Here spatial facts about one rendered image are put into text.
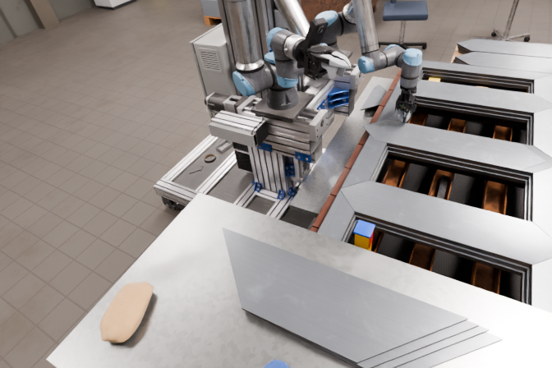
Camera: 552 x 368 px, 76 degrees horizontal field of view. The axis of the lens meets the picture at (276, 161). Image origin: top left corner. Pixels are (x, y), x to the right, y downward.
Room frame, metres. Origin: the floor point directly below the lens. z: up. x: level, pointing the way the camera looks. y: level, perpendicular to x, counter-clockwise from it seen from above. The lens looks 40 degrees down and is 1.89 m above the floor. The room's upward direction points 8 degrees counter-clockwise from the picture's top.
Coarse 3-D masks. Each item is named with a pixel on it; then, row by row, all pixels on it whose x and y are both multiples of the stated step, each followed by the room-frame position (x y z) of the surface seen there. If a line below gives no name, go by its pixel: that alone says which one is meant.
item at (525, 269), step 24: (432, 72) 1.85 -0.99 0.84; (456, 72) 1.79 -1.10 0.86; (528, 120) 1.30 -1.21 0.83; (528, 144) 1.13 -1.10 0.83; (456, 168) 1.06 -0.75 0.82; (480, 168) 1.02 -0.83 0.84; (504, 168) 0.98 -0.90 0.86; (528, 168) 0.96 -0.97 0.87; (528, 192) 0.86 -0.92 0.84; (360, 216) 0.86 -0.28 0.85; (528, 216) 0.75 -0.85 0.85; (408, 240) 0.75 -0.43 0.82; (432, 240) 0.71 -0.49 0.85; (504, 264) 0.59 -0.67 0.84; (528, 264) 0.56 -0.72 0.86; (528, 288) 0.50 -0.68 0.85
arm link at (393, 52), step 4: (392, 44) 1.50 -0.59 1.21; (388, 48) 1.49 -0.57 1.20; (392, 48) 1.46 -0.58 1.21; (396, 48) 1.46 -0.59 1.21; (400, 48) 1.45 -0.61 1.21; (384, 52) 1.44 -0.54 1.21; (388, 52) 1.44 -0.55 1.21; (392, 52) 1.44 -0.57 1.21; (396, 52) 1.44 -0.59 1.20; (400, 52) 1.42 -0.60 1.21; (388, 56) 1.42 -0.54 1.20; (392, 56) 1.42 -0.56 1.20; (396, 56) 1.42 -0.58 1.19; (388, 60) 1.41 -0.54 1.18; (392, 60) 1.41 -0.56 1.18; (396, 60) 1.41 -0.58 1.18; (388, 64) 1.41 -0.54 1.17; (392, 64) 1.42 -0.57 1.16; (396, 64) 1.41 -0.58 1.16
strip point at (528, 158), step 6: (522, 150) 1.06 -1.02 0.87; (528, 150) 1.06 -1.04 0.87; (522, 156) 1.03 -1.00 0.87; (528, 156) 1.02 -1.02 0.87; (534, 156) 1.02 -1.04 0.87; (522, 162) 1.00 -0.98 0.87; (528, 162) 0.99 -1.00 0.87; (534, 162) 0.99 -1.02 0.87; (540, 162) 0.98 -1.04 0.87; (522, 168) 0.96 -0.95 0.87
